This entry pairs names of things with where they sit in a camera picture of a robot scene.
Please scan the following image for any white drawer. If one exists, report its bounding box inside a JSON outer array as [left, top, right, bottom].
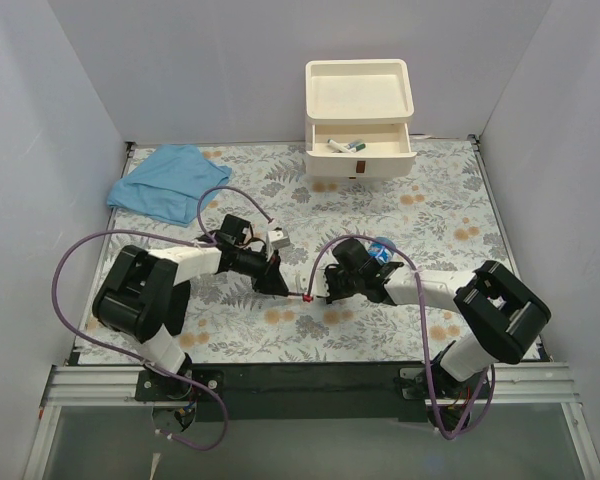
[[305, 123, 417, 180]]

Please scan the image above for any green-capped white marker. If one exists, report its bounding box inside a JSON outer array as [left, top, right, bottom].
[[346, 141, 366, 152]]

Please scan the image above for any white marker blue cap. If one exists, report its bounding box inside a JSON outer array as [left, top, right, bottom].
[[327, 139, 348, 153]]

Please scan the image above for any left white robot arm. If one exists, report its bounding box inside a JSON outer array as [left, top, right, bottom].
[[92, 215, 290, 400]]

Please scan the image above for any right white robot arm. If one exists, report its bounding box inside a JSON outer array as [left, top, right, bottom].
[[323, 237, 551, 398]]

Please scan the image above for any blue round jar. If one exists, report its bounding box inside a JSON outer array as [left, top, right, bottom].
[[368, 237, 395, 265]]

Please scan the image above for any black cloth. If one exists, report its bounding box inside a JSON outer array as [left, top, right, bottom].
[[165, 281, 191, 336]]

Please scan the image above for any blue cloth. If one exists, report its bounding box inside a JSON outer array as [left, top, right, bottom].
[[107, 144, 232, 227]]

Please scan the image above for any floral table mat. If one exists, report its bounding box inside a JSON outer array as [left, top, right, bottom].
[[77, 139, 539, 364]]

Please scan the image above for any white three-drawer organizer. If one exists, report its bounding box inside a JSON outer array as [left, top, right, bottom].
[[304, 59, 417, 182]]

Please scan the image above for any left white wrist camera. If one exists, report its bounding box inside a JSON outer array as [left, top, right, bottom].
[[265, 227, 291, 258]]

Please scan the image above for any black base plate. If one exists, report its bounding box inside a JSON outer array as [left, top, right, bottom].
[[134, 363, 494, 424]]

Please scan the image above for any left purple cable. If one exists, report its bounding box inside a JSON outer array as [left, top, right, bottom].
[[52, 185, 276, 451]]

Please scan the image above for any aluminium front rail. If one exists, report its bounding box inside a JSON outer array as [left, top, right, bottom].
[[25, 362, 600, 479]]

